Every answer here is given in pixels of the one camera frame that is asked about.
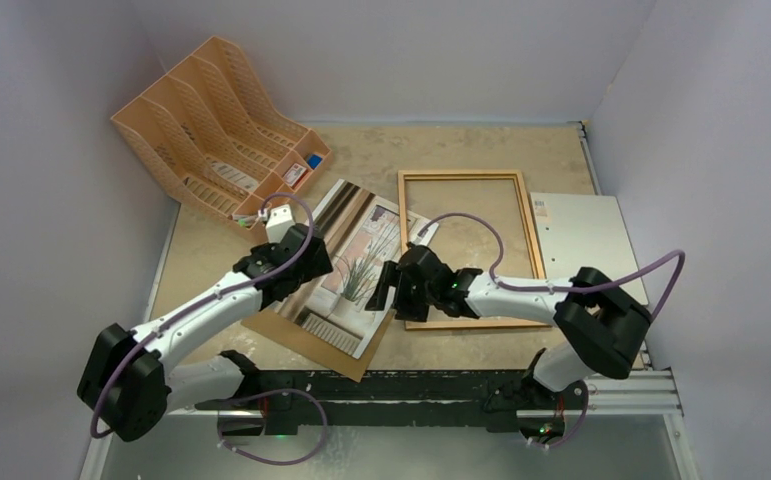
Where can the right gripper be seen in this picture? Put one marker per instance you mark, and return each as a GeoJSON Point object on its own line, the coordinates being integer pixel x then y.
{"type": "Point", "coordinates": [394, 291]}

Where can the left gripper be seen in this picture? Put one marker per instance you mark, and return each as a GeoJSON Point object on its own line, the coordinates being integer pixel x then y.
{"type": "Point", "coordinates": [317, 267]}

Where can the plant window photo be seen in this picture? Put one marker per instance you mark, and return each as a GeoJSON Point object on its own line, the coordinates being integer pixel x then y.
{"type": "Point", "coordinates": [361, 231]}

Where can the brown wooden picture frame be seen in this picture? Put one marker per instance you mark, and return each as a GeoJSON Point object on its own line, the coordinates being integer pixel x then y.
{"type": "Point", "coordinates": [499, 196]}

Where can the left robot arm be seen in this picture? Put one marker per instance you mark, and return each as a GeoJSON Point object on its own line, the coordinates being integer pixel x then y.
{"type": "Point", "coordinates": [133, 377]}

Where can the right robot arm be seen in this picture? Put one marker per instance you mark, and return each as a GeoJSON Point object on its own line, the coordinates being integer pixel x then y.
{"type": "Point", "coordinates": [602, 325]}

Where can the brown backing board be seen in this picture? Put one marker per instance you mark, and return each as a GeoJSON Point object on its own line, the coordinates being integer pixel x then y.
{"type": "Point", "coordinates": [271, 325]}

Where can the green white small item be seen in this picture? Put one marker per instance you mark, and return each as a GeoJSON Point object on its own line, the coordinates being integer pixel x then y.
{"type": "Point", "coordinates": [245, 221]}

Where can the red white small box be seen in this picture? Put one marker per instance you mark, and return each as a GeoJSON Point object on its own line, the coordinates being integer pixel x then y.
{"type": "Point", "coordinates": [294, 174]}

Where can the blue small box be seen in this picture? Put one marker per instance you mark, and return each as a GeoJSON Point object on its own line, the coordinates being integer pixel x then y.
{"type": "Point", "coordinates": [314, 160]}

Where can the orange plastic file organizer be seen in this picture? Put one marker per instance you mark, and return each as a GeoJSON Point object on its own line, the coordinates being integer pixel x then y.
{"type": "Point", "coordinates": [209, 134]}

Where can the white panel sheet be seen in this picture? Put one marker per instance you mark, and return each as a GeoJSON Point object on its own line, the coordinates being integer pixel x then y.
{"type": "Point", "coordinates": [576, 231]}

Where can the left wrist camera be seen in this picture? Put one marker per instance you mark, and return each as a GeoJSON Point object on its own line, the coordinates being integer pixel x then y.
{"type": "Point", "coordinates": [278, 221]}

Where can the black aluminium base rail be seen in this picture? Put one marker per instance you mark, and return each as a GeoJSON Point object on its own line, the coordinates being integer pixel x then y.
{"type": "Point", "coordinates": [279, 402]}

